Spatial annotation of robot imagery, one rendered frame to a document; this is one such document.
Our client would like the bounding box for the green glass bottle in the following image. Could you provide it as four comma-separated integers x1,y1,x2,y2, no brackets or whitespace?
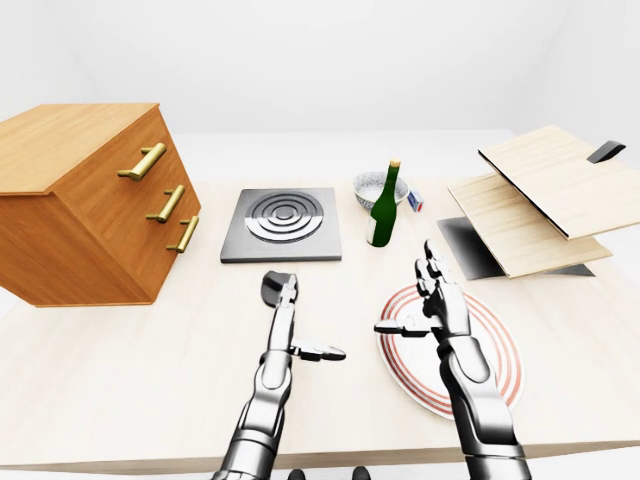
365,157,405,249

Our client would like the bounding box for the black angled handle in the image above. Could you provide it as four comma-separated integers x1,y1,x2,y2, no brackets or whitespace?
586,140,627,165

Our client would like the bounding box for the round black stove knob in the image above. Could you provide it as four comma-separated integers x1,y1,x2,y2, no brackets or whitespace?
260,270,300,308

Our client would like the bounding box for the flat dark stove plate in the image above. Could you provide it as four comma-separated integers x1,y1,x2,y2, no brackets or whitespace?
220,187,344,265

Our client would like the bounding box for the wooden cabinet drawer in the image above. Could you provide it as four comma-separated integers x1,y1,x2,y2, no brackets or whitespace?
120,174,202,304
86,142,190,271
49,105,177,236

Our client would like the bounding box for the brass drawer handle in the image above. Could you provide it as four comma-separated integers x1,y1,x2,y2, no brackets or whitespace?
116,142,168,182
165,215,201,254
145,184,186,224

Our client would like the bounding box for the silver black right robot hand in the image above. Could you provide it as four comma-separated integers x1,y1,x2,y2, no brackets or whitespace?
373,238,474,345

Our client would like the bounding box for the white plate with red rings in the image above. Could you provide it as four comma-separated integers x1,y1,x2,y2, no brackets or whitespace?
375,283,525,421

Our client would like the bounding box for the wooden cabinet with drawers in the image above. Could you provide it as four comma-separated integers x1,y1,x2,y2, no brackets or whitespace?
0,103,202,307

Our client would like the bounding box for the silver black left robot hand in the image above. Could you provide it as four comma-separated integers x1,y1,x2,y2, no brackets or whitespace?
269,272,348,363

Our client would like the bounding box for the dark grey flat base plate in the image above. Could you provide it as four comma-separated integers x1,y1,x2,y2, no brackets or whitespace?
435,216,597,282

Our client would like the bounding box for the pale wooden board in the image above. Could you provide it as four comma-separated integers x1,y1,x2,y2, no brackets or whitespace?
446,172,614,280
477,124,640,242

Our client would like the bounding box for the patterned grey white bowl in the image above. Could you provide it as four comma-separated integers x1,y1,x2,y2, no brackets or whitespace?
352,170,411,212

